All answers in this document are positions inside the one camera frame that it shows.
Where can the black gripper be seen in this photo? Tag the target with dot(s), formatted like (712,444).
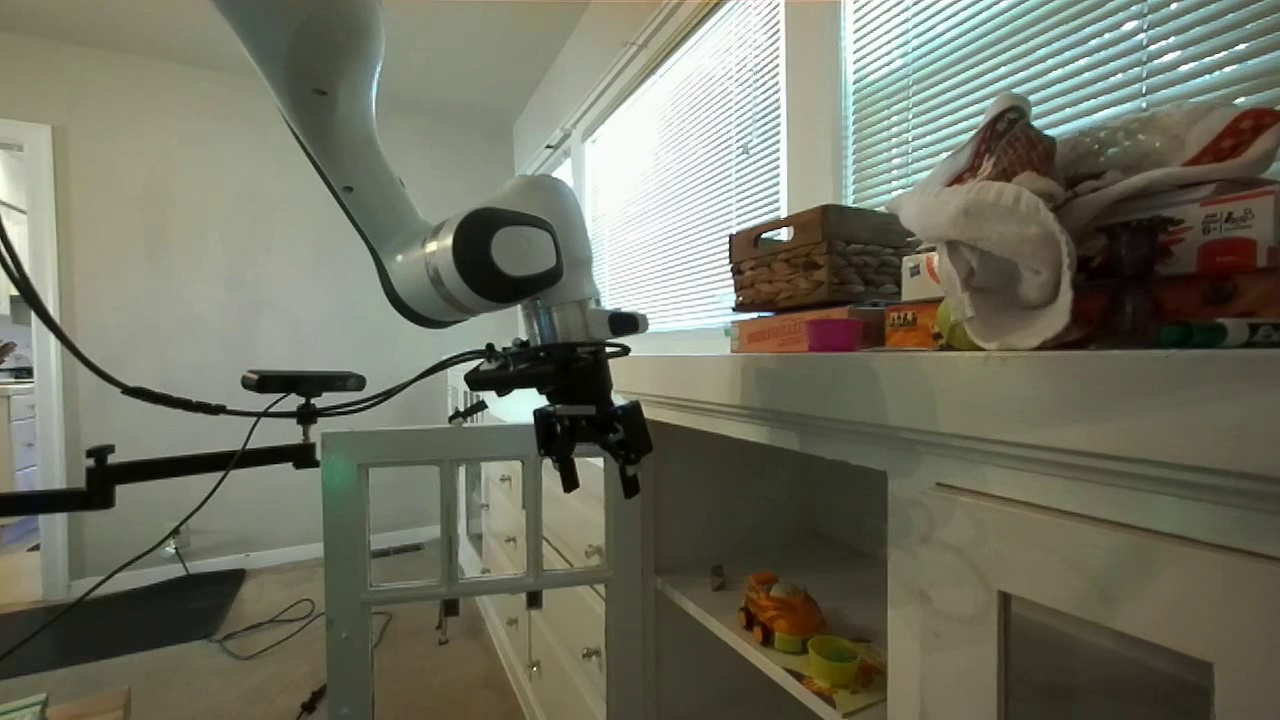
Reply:
(579,400)

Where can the orange tiger toy car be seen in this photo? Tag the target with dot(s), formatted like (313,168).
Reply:
(787,612)

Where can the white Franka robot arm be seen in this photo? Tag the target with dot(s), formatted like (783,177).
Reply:
(454,253)

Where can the green yellow plastic toy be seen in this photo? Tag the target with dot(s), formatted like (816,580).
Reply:
(840,664)

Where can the white built-in cabinet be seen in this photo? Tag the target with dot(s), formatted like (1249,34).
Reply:
(1040,532)

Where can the brown wicker basket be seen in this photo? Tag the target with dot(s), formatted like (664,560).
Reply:
(816,260)

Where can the small orange box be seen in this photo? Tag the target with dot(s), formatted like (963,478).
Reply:
(914,324)

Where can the white printed box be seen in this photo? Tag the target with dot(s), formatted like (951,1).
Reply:
(921,274)

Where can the black flat platform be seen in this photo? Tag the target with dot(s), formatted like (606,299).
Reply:
(122,622)

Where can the white window blinds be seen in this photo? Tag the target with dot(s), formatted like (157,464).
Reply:
(1040,82)

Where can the red white cardboard box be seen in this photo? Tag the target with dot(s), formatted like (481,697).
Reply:
(1226,231)

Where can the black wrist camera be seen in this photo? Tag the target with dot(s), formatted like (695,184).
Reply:
(514,364)

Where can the black stereo camera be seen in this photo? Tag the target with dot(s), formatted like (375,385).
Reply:
(304,380)

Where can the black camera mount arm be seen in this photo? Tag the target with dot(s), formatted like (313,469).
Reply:
(161,469)

